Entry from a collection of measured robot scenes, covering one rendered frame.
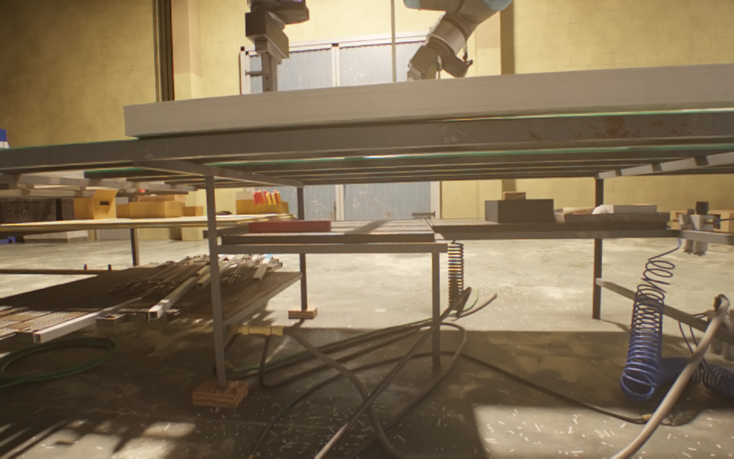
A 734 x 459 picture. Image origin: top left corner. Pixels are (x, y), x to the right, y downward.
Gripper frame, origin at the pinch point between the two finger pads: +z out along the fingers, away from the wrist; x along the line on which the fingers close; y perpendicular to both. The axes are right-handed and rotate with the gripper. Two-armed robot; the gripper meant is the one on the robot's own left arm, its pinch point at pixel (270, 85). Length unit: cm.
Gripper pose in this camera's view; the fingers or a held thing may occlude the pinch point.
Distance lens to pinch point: 88.5
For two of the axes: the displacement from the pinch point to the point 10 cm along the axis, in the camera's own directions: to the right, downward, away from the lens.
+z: 0.2, 10.0, 0.7
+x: -1.5, 0.7, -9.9
